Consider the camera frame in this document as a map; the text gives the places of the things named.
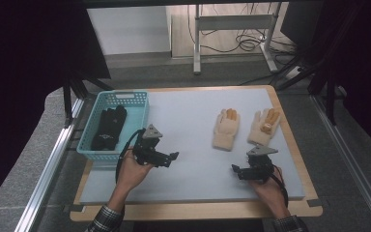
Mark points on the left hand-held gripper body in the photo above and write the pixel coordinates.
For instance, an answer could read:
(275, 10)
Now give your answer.
(146, 151)

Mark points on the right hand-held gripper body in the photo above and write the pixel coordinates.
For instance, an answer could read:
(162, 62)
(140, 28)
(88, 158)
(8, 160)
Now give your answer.
(259, 169)

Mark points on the teal plastic basket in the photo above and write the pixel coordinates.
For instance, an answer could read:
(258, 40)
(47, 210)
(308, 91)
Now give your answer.
(135, 119)

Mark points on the beige glove with orange fingers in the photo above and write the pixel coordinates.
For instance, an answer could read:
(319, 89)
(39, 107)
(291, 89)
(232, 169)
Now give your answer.
(262, 130)

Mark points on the beige glove with orange fingertips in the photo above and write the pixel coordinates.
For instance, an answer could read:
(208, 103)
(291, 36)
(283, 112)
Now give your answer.
(225, 130)

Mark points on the black glove with white print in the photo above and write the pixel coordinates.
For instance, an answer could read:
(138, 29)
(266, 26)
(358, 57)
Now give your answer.
(108, 130)

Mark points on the person's left hand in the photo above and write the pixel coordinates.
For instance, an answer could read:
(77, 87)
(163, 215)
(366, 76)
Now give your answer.
(132, 175)

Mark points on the person's right hand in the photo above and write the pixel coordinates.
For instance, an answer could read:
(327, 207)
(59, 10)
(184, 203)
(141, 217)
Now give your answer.
(273, 195)

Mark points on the grey foam mat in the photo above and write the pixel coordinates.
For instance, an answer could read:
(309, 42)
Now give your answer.
(193, 129)

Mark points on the grey tape piece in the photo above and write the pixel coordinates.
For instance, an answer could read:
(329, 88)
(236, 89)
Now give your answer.
(76, 208)
(315, 203)

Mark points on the black tripod stand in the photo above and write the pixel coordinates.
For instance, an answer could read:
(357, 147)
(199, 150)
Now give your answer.
(69, 96)

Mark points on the black metal stand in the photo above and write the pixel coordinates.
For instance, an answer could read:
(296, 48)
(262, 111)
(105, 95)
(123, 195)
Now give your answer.
(330, 96)

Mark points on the white panel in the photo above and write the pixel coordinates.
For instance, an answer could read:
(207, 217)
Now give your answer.
(128, 30)

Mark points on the dark curtain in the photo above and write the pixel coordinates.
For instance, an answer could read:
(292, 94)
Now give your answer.
(367, 64)
(22, 80)

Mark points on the aluminium rail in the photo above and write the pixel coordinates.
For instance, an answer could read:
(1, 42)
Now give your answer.
(351, 164)
(48, 170)

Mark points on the white metal desk frame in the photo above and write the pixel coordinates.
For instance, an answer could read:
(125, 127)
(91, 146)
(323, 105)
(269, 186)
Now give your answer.
(235, 22)

